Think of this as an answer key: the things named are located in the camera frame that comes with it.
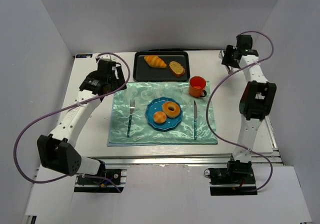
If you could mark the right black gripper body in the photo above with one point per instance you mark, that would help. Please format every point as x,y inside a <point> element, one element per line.
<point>227,58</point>

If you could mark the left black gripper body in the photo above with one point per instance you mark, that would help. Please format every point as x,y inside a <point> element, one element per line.
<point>119,81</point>

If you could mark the round bread roll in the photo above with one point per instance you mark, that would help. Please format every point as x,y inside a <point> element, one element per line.
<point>159,117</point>

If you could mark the glazed donut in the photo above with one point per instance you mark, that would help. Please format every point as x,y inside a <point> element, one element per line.
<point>171,109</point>

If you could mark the metal tongs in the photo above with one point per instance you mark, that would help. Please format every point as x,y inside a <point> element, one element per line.
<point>228,68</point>

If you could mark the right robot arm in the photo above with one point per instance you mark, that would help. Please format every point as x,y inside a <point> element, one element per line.
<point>255,103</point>

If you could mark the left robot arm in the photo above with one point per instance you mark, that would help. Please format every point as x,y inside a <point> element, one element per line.
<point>57,150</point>

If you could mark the bread slice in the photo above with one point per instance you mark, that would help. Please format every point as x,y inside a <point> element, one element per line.
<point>177,69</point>

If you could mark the black baking tray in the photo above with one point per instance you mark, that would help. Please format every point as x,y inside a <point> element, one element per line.
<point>142,72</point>

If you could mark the orange mug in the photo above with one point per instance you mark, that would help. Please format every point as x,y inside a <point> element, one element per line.
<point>197,86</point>

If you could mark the left blue table label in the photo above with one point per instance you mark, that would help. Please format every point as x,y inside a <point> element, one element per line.
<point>83,56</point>

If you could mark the teal patterned placemat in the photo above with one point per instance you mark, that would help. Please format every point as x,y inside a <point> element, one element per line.
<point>142,134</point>

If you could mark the croissant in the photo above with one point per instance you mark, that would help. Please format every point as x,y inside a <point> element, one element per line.
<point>155,62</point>

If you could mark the blue dotted plate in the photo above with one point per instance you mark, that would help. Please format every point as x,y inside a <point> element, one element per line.
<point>156,105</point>

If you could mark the fork with teal handle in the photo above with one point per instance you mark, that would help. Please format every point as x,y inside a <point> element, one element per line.
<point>131,110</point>

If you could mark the aluminium table frame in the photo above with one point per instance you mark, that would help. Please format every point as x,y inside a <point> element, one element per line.
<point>166,182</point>

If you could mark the knife with teal handle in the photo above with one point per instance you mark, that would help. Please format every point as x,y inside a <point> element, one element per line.
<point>195,116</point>

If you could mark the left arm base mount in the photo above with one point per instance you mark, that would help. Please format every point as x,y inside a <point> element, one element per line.
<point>109,179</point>

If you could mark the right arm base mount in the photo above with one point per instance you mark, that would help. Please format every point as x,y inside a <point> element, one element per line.
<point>222,184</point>

